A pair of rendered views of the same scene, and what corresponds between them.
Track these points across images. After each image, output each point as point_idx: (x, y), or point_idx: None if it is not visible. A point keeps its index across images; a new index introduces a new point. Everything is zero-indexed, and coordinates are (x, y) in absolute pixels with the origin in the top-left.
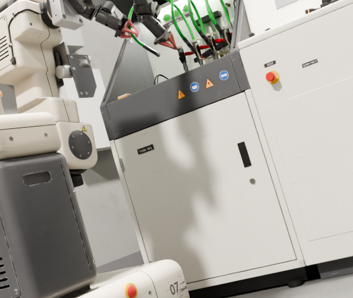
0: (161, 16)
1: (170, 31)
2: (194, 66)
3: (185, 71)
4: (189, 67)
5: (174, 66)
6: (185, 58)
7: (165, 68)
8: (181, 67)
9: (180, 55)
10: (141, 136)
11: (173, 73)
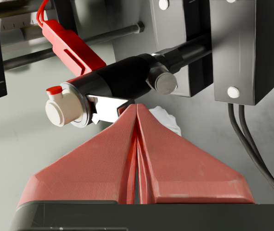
0: None
1: (41, 216)
2: None
3: (189, 56)
4: None
5: None
6: (131, 57)
7: None
8: None
9: (130, 95)
10: None
11: (14, 188)
